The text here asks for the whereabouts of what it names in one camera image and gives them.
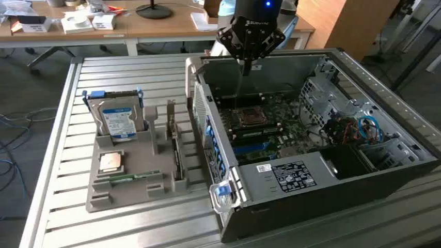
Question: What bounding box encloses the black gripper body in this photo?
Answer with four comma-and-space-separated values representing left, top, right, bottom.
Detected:
229, 0, 283, 52

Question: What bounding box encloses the graphics card with metal bracket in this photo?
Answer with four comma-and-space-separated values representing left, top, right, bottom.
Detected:
167, 99, 189, 181

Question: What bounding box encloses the white paper booklet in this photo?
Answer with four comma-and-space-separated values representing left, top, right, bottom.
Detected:
191, 12, 221, 32

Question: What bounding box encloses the brown cardboard box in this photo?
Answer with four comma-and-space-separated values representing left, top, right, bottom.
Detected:
203, 0, 224, 18

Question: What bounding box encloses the wooden desk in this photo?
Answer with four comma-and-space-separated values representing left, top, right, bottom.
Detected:
0, 0, 316, 56

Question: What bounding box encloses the black round lamp base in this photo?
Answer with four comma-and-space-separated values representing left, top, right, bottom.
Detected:
135, 0, 173, 20

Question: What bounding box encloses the wooden partition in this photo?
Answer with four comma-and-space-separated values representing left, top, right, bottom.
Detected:
296, 0, 400, 63

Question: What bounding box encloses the metal drive cage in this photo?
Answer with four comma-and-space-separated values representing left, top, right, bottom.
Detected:
297, 58, 373, 130

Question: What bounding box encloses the metal CPU socket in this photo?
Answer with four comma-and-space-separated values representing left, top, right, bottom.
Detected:
232, 107, 268, 129

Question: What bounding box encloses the small white labelled box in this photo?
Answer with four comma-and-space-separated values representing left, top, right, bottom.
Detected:
91, 14, 116, 30

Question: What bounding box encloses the blue expansion slot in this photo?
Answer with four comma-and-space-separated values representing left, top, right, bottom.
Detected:
233, 143, 272, 156

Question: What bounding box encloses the white box with tape roll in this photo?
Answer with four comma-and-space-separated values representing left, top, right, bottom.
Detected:
61, 12, 95, 35

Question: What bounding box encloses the grey parts rack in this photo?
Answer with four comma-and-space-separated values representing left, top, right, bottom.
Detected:
85, 99, 193, 213

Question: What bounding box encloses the grey power supply unit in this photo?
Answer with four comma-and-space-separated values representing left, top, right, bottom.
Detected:
237, 152, 337, 202

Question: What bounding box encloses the metal disk bay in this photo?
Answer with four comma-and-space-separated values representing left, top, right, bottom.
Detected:
357, 138, 426, 173

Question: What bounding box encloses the white box with black lid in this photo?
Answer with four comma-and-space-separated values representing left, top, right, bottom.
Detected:
16, 15, 52, 33

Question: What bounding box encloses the copper-topped CPU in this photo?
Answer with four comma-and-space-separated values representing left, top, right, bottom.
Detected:
99, 152, 124, 173

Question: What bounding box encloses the blue case latch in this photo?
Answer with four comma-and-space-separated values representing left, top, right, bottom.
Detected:
213, 182, 231, 199

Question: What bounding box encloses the green RAM stick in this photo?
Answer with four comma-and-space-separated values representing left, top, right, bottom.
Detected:
109, 170, 163, 183

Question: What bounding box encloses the open black PC case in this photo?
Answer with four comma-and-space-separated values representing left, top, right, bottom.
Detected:
185, 47, 441, 243

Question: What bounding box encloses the red orange black wire bundle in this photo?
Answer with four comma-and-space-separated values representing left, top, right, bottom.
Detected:
327, 117, 380, 145

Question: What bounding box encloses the blue disk wire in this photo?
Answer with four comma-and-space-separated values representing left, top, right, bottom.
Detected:
356, 116, 385, 144

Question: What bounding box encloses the hard disk with blue bracket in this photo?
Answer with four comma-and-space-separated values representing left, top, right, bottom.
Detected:
83, 87, 149, 142

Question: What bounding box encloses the grey floor cable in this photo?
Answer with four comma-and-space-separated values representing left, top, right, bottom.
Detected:
0, 107, 57, 130

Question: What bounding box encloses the blue floor cable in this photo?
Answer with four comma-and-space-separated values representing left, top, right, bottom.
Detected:
0, 115, 33, 220

